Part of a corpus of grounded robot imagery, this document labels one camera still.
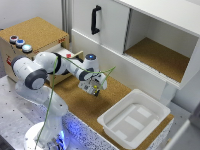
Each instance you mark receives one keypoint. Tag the pink block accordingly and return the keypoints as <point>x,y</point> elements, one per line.
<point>69,55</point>

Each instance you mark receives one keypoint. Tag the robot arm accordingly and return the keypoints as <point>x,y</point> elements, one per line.
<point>33,75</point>

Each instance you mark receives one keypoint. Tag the white cabinet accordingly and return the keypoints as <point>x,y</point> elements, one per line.
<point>181,13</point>

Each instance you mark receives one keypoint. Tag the white sliding door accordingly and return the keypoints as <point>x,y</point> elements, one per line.
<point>110,23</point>

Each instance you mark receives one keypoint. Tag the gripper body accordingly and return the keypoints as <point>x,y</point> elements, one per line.
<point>90,83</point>

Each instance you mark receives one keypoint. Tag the yellow block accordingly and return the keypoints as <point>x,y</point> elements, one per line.
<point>95,88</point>

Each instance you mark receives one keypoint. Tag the green button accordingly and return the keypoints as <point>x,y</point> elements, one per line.
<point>27,48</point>

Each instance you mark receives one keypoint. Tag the red button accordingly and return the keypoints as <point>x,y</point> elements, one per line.
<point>13,38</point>

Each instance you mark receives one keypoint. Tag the wooden drawer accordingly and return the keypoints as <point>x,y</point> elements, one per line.
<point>78,55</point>

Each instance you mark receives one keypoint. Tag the wooden drawer box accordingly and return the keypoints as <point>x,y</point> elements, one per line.
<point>33,31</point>

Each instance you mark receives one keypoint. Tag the blue button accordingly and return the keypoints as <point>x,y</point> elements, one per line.
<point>20,42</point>

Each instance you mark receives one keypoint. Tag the white plastic box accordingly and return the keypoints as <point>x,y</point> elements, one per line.
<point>133,120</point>

